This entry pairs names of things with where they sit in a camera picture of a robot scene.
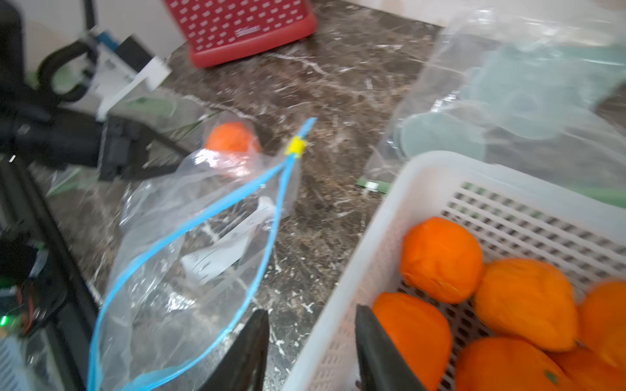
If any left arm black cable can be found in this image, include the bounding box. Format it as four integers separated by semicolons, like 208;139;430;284
36;0;99;104

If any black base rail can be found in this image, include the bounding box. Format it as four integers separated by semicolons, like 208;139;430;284
1;156;98;390

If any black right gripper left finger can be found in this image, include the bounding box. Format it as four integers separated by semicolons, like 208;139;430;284
200;310;270;391

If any orange fruit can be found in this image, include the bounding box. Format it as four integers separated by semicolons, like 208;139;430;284
454;337;580;390
399;217;484;304
474;258;579;352
548;347;625;391
579;280;625;372
373;293;453;390

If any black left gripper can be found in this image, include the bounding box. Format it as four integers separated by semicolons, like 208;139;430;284
1;109;192;182

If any blue-seal zip-top bag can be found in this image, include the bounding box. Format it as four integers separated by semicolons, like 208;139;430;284
86;112;316;390

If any red polka-dot toaster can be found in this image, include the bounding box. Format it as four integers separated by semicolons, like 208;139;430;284
164;0;317;68

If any white perforated plastic basket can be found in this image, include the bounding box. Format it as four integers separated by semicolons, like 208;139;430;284
285;152;625;390

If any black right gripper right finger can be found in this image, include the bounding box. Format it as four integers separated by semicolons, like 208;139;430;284
355;305;426;391

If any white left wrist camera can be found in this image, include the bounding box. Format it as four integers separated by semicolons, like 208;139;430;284
91;31;171;120

